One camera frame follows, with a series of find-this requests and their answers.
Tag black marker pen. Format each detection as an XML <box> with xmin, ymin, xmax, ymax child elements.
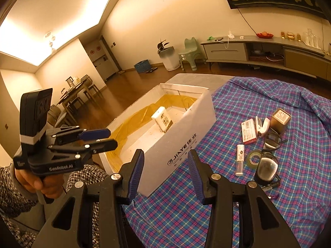
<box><xmin>261</xmin><ymin>180</ymin><xmax>281</xmax><ymax>192</ymax></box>

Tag green tape roll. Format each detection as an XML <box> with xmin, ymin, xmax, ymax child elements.
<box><xmin>246</xmin><ymin>150</ymin><xmax>261</xmax><ymax>170</ymax></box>

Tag white clear tube bottle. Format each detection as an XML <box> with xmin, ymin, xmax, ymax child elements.
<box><xmin>235</xmin><ymin>144</ymin><xmax>245</xmax><ymax>176</ymax></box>

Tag black frame glasses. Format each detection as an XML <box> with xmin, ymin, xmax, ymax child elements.
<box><xmin>263</xmin><ymin>132</ymin><xmax>288</xmax><ymax>151</ymax></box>

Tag red white staples box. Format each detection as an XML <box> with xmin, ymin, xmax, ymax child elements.
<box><xmin>241</xmin><ymin>119</ymin><xmax>257</xmax><ymax>144</ymax></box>

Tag left patterned sleeve forearm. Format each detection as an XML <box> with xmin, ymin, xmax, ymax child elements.
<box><xmin>1</xmin><ymin>164</ymin><xmax>108</xmax><ymax>247</ymax></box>

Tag person's left hand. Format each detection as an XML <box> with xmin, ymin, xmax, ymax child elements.
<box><xmin>15</xmin><ymin>169</ymin><xmax>64</xmax><ymax>199</ymax></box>

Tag dining table with chairs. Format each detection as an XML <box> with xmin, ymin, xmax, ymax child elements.
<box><xmin>57</xmin><ymin>75</ymin><xmax>101</xmax><ymax>124</ymax></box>

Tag black computer mouse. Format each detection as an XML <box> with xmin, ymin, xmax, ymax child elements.
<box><xmin>254</xmin><ymin>152</ymin><xmax>279</xmax><ymax>185</ymax></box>

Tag white carton in box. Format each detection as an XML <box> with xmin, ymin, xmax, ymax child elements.
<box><xmin>151</xmin><ymin>106</ymin><xmax>173</xmax><ymax>133</ymax></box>

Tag white foam box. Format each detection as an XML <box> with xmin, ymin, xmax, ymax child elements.
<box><xmin>100</xmin><ymin>83</ymin><xmax>216</xmax><ymax>197</ymax></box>

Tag blue plastic basket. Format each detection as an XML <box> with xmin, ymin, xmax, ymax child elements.
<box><xmin>134</xmin><ymin>59</ymin><xmax>151</xmax><ymax>73</ymax></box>

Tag plaid cloth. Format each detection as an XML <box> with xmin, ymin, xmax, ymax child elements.
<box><xmin>121</xmin><ymin>76</ymin><xmax>331</xmax><ymax>248</ymax></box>

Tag white bin with plant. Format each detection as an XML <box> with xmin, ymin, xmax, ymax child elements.
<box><xmin>157</xmin><ymin>40</ymin><xmax>180</xmax><ymax>71</ymax></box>

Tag white stapler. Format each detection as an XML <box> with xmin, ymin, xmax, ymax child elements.
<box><xmin>255</xmin><ymin>116</ymin><xmax>270</xmax><ymax>137</ymax></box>

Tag square metal tin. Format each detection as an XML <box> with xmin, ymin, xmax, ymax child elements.
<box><xmin>270</xmin><ymin>108</ymin><xmax>291</xmax><ymax>135</ymax></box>

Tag green plastic chair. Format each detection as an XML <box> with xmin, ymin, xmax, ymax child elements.
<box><xmin>178</xmin><ymin>37</ymin><xmax>205</xmax><ymax>71</ymax></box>

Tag grey tv cabinet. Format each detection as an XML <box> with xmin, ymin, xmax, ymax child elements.
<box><xmin>201</xmin><ymin>36</ymin><xmax>330</xmax><ymax>81</ymax></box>

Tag red fruit plate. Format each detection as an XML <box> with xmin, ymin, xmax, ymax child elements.
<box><xmin>256</xmin><ymin>31</ymin><xmax>274</xmax><ymax>39</ymax></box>

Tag glass jars on cabinet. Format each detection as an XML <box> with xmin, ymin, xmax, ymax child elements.
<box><xmin>302</xmin><ymin>29</ymin><xmax>321</xmax><ymax>50</ymax></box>

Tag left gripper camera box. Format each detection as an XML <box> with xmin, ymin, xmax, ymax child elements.
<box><xmin>20</xmin><ymin>88</ymin><xmax>53</xmax><ymax>156</ymax></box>

